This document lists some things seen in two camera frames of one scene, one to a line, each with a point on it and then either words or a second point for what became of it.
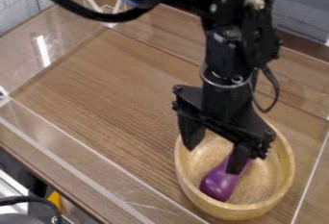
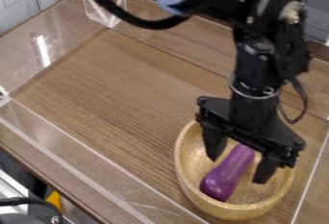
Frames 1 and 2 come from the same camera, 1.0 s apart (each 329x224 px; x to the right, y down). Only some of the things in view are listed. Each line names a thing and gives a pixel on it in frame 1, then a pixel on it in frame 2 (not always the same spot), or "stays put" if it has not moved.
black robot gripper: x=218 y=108 to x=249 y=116
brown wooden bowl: x=262 y=189 stays put
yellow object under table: x=55 y=200 stays put
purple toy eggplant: x=218 y=183 stays put
